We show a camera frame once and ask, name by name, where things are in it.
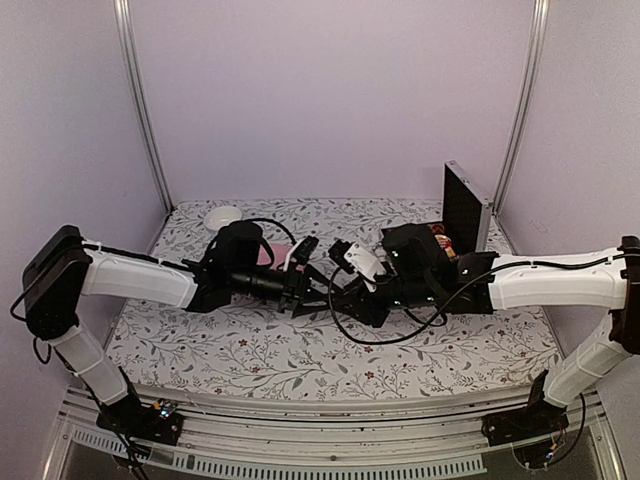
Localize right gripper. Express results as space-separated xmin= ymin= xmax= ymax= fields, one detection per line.
xmin=332 ymin=261 xmax=437 ymax=329

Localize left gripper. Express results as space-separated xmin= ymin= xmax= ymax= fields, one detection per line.
xmin=231 ymin=262 xmax=345 ymax=319

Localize red card deck box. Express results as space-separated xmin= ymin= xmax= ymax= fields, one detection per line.
xmin=434 ymin=234 xmax=457 ymax=258

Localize aluminium poker case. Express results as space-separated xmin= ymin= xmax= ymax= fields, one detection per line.
xmin=381 ymin=161 xmax=497 ymax=266

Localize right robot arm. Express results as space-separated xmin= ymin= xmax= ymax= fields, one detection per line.
xmin=328 ymin=236 xmax=639 ymax=436

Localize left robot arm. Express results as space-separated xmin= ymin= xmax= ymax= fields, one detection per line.
xmin=10 ymin=220 xmax=323 ymax=434

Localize pink plate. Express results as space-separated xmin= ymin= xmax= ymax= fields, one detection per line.
xmin=257 ymin=244 xmax=292 ymax=269

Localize white bowl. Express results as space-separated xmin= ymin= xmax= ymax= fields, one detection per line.
xmin=203 ymin=206 xmax=243 ymax=232

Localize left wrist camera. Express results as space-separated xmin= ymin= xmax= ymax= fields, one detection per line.
xmin=281 ymin=235 xmax=319 ymax=272

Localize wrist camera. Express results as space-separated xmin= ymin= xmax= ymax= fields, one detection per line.
xmin=329 ymin=240 xmax=386 ymax=292
xmin=281 ymin=235 xmax=319 ymax=272

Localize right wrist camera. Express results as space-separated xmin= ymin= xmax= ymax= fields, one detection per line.
xmin=329 ymin=240 xmax=386 ymax=292

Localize front aluminium rail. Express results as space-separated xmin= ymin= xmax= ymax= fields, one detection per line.
xmin=59 ymin=384 xmax=616 ymax=480

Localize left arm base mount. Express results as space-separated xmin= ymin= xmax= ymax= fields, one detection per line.
xmin=96 ymin=396 xmax=185 ymax=446

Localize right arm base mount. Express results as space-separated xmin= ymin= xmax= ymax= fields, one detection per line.
xmin=481 ymin=407 xmax=569 ymax=470

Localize left aluminium frame post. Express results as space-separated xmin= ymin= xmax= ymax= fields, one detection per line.
xmin=113 ymin=0 xmax=174 ymax=215

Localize aluminium frame post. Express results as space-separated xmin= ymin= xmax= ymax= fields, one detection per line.
xmin=493 ymin=0 xmax=550 ymax=216
xmin=113 ymin=0 xmax=174 ymax=215

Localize right aluminium frame post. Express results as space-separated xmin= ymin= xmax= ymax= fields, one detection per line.
xmin=493 ymin=0 xmax=550 ymax=216

